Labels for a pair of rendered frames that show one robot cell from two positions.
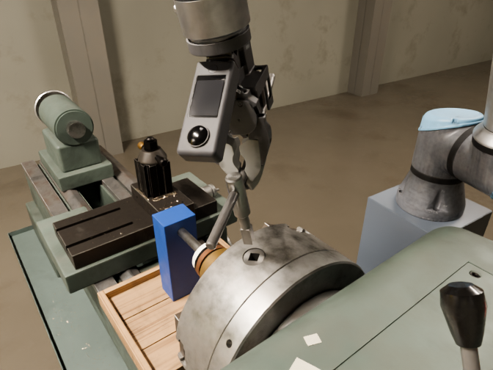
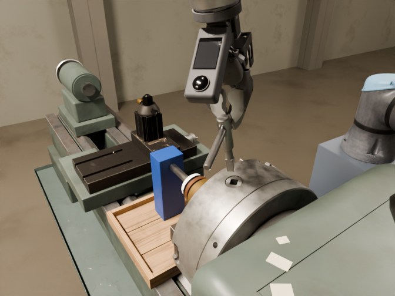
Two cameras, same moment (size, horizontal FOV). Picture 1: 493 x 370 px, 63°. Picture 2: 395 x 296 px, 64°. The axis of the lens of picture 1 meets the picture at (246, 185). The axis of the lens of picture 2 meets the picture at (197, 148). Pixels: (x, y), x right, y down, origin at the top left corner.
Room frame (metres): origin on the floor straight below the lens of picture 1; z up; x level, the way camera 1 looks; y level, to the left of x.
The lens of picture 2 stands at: (-0.03, 0.03, 1.60)
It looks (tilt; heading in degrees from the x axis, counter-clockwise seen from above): 31 degrees down; 3
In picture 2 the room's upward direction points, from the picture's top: straight up
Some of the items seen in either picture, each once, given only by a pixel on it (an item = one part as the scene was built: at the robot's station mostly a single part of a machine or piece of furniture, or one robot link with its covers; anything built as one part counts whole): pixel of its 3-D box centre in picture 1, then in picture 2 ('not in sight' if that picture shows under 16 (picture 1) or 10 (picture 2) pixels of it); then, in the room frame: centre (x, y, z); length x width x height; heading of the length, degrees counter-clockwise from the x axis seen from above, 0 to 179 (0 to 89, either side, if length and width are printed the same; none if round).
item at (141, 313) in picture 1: (193, 302); (179, 221); (0.70, 0.13, 0.89); 0.36 x 0.30 x 0.04; 127
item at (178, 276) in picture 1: (177, 253); (168, 183); (0.74, 0.16, 1.00); 0.08 x 0.06 x 0.23; 127
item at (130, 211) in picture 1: (139, 216); (136, 157); (0.97, 0.32, 0.95); 0.43 x 0.18 x 0.04; 127
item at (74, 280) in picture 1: (140, 222); (137, 160); (1.02, 0.33, 0.90); 0.53 x 0.30 x 0.06; 127
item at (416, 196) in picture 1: (433, 185); (372, 135); (0.80, -0.44, 1.15); 0.15 x 0.15 x 0.10
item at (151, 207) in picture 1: (161, 200); (154, 144); (0.98, 0.25, 1.00); 0.20 x 0.10 x 0.05; 37
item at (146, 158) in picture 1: (152, 153); (148, 107); (1.01, 0.26, 1.14); 0.08 x 0.08 x 0.03
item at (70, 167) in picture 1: (69, 136); (81, 94); (1.43, 0.68, 1.01); 0.30 x 0.20 x 0.29; 37
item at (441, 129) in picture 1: (448, 140); (386, 99); (0.80, -0.44, 1.27); 0.13 x 0.12 x 0.14; 23
